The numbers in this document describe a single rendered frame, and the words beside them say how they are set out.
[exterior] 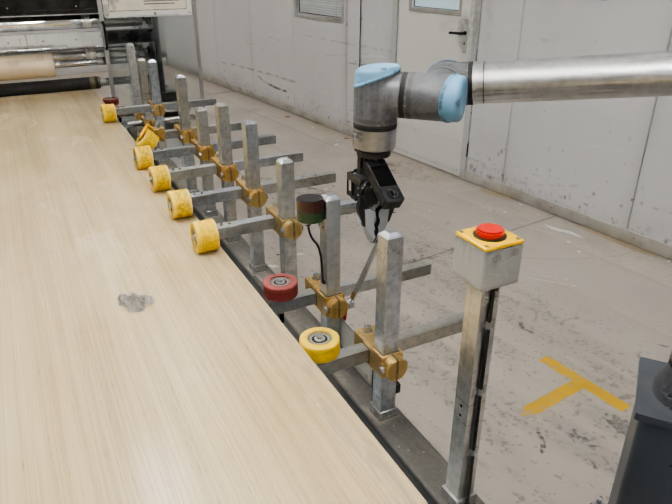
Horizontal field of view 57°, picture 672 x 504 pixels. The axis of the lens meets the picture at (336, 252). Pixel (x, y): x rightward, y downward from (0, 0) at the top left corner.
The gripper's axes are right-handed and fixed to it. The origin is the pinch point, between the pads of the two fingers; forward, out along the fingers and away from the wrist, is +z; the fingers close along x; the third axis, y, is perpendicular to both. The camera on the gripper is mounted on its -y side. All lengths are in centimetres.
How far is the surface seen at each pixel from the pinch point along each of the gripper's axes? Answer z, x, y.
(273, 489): 11, 43, -45
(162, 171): 6, 28, 83
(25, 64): -1, 57, 261
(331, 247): 2.5, 8.3, 4.8
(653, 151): 44, -249, 112
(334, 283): 11.8, 7.5, 4.7
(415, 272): 17.0, -18.1, 9.0
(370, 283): 16.9, -4.7, 8.9
